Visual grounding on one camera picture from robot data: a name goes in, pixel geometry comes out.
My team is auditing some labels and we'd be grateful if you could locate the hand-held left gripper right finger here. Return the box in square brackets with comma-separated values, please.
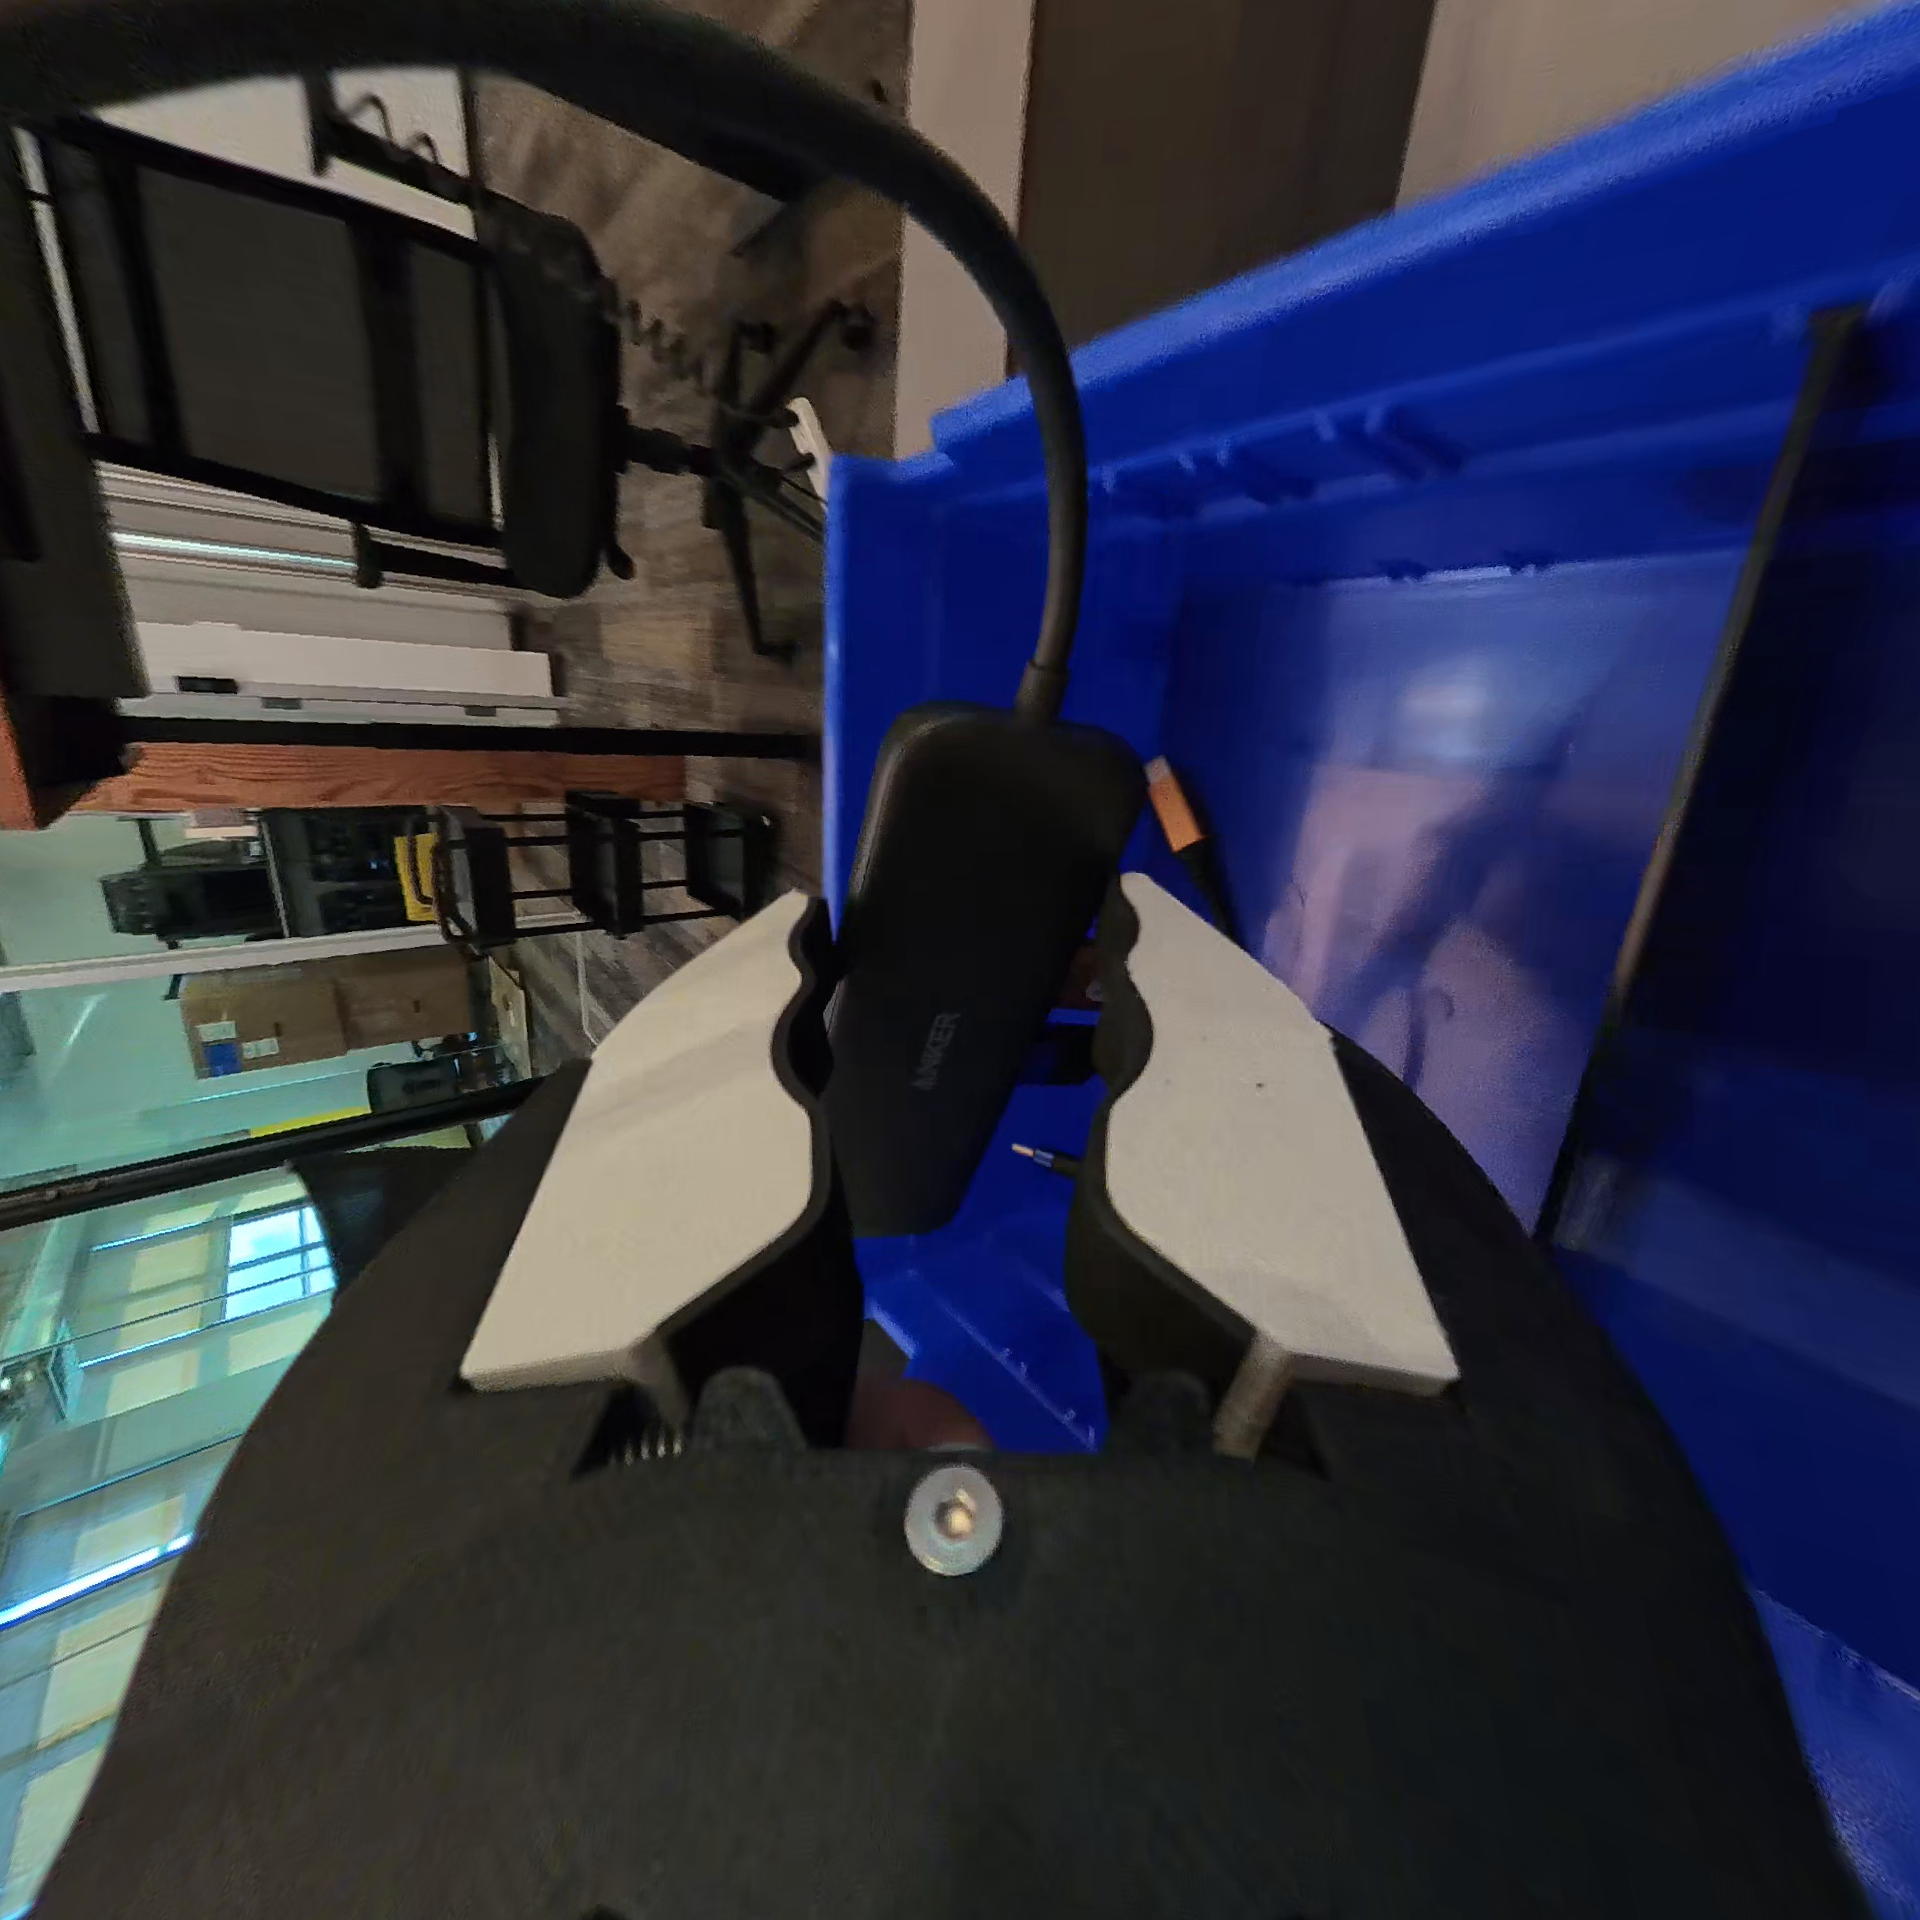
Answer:
[1066, 872, 1464, 1462]

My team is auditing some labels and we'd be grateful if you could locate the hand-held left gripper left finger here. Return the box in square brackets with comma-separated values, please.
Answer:
[456, 885, 857, 1446]

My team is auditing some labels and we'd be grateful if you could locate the slim black usb hub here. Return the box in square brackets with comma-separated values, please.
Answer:
[820, 705, 1141, 1238]

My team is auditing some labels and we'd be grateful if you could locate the blue plastic bin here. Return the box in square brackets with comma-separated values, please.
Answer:
[817, 31, 1920, 1831]

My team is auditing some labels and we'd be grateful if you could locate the slim hub black cable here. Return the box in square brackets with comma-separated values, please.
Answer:
[0, 0, 1088, 729]

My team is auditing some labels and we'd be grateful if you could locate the black metal rack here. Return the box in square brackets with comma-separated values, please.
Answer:
[391, 786, 787, 945]

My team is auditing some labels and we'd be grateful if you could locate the black bin divider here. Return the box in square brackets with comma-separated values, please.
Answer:
[1533, 300, 1920, 1324]

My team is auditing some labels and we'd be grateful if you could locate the black office chair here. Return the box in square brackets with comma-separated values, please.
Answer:
[0, 91, 871, 603]

